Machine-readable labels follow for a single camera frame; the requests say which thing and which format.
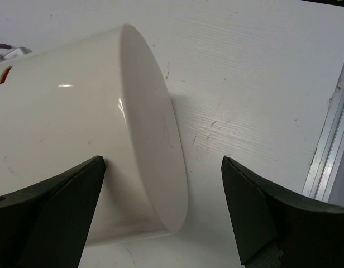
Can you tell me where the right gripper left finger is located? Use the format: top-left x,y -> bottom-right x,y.
0,156 -> 106,267

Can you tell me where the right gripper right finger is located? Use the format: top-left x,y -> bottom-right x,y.
221,156 -> 344,267

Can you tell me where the white cylindrical drawer cabinet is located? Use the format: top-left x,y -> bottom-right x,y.
0,24 -> 188,245

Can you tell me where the aluminium side rail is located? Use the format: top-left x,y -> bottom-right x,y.
302,63 -> 344,202

